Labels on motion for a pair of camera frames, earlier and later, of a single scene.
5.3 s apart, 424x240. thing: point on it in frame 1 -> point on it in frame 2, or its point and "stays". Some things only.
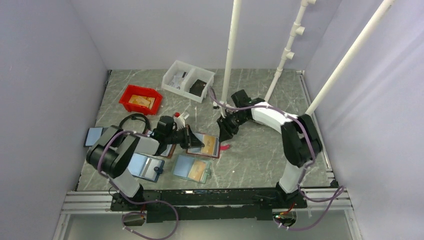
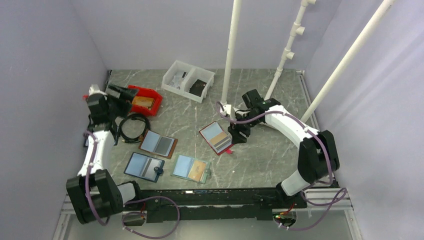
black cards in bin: x=197 y=87 stays
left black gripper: x=195 y=142 -> x=125 y=100
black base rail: x=198 y=205 stays
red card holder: x=212 y=148 -> x=216 y=137
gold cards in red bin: x=142 y=100 stays
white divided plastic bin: x=186 y=80 stays
